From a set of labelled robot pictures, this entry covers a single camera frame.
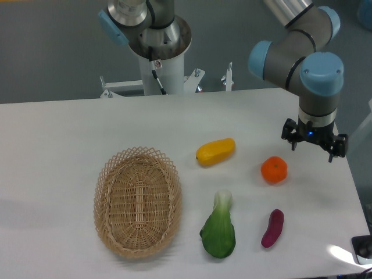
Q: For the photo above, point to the purple sweet potato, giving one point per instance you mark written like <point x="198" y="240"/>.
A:
<point x="274" y="229"/>

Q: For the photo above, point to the white mounting bracket frame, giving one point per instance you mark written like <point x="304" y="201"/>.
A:
<point x="109" y="90"/>

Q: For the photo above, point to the yellow mango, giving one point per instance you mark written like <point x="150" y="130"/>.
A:
<point x="215" y="152"/>

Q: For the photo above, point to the oval wicker basket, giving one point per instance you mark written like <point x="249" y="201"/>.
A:
<point x="138" y="202"/>

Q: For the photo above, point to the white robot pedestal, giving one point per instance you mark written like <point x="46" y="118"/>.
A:
<point x="162" y="76"/>

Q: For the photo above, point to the orange tangerine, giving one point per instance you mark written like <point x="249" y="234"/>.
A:
<point x="274" y="170"/>

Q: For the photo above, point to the black white device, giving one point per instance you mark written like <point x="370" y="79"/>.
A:
<point x="362" y="249"/>

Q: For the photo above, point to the green bok choy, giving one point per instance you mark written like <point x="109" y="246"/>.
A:
<point x="218" y="233"/>

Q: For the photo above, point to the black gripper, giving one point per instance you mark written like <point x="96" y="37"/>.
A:
<point x="337" y="145"/>

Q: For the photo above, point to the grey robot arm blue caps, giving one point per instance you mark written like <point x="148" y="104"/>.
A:
<point x="159" y="38"/>

